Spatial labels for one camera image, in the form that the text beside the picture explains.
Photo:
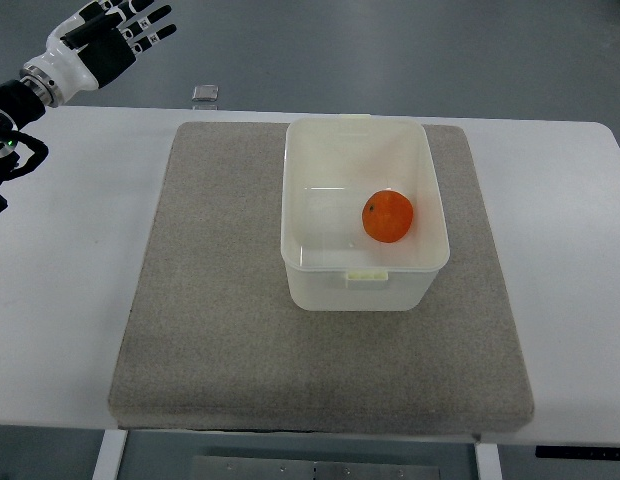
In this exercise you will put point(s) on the white table leg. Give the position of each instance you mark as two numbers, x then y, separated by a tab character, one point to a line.
487	460
110	455

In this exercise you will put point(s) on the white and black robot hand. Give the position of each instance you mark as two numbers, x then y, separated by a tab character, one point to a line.
93	47

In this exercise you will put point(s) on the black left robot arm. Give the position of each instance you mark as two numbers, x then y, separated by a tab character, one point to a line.
21	103

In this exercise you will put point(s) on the grey felt mat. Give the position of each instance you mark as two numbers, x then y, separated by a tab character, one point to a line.
215	342

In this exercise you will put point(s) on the white right table leg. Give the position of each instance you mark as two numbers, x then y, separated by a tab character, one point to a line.
487	460

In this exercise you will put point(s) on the black table control panel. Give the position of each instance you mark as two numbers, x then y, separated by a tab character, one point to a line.
578	453

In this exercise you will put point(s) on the white left table leg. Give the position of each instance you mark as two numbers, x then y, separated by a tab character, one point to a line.
110	455

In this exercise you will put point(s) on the white plastic box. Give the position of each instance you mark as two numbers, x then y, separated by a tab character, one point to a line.
332	166

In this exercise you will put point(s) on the orange fruit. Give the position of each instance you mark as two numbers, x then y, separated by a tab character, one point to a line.
387	216

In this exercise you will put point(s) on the small metal floor plate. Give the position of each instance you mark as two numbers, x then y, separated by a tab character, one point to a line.
205	93

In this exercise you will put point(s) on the grey metal base plate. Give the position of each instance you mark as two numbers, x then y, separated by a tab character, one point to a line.
218	467

